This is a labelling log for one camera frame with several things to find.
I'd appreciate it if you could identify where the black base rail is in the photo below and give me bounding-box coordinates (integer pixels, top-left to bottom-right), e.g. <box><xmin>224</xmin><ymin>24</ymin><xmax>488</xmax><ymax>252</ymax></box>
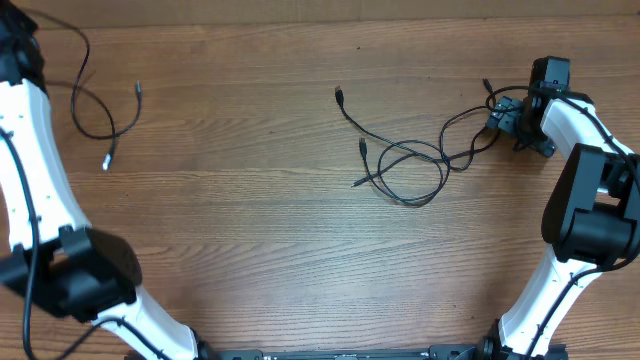
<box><xmin>199</xmin><ymin>339</ymin><xmax>569</xmax><ymax>360</ymax></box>

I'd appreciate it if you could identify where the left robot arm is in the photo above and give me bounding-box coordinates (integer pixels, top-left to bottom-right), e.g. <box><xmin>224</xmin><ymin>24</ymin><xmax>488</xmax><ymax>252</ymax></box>
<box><xmin>1</xmin><ymin>1</ymin><xmax>212</xmax><ymax>359</ymax></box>

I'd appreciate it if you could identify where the black USB cable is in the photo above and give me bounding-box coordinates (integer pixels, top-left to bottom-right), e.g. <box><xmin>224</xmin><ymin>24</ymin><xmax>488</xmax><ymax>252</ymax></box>
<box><xmin>350</xmin><ymin>77</ymin><xmax>526</xmax><ymax>189</ymax></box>
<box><xmin>333</xmin><ymin>85</ymin><xmax>501</xmax><ymax>207</ymax></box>
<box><xmin>19</xmin><ymin>7</ymin><xmax>144</xmax><ymax>172</ymax></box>

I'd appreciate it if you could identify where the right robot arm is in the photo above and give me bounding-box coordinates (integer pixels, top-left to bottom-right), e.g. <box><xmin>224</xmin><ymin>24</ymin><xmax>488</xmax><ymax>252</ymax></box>
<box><xmin>463</xmin><ymin>56</ymin><xmax>639</xmax><ymax>359</ymax></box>

